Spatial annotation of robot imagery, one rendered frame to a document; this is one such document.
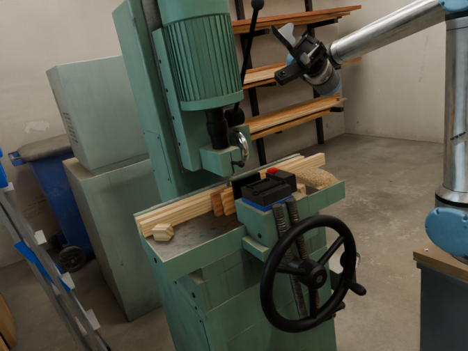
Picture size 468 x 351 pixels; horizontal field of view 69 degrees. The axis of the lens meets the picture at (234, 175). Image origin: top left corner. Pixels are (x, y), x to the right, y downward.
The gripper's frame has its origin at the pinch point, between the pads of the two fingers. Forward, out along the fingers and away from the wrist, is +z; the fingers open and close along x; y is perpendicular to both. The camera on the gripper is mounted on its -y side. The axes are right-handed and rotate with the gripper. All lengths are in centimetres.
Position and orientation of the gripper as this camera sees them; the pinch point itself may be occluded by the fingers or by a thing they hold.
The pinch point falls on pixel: (284, 40)
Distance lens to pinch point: 102.7
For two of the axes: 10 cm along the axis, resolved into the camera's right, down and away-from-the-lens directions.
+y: 6.7, -6.9, -2.8
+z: -5.3, -1.7, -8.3
